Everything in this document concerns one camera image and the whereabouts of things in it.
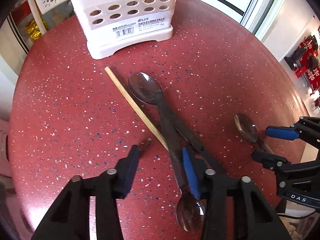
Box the black plastic utensil handle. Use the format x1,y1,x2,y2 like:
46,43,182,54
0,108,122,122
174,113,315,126
172,112,226,173

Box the small dark spoon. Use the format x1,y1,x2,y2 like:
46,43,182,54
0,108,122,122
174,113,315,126
234,113,274,154

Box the pink utensil holder caddy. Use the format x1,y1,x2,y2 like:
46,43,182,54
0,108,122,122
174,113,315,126
71,0,176,60

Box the short wooden chopstick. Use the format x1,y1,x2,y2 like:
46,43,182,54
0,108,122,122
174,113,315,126
105,67,169,151

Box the red decorations on wall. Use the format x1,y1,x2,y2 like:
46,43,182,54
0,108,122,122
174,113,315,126
284,28,319,109

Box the dark translucent spoon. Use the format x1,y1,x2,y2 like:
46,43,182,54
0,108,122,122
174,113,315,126
176,192,205,232

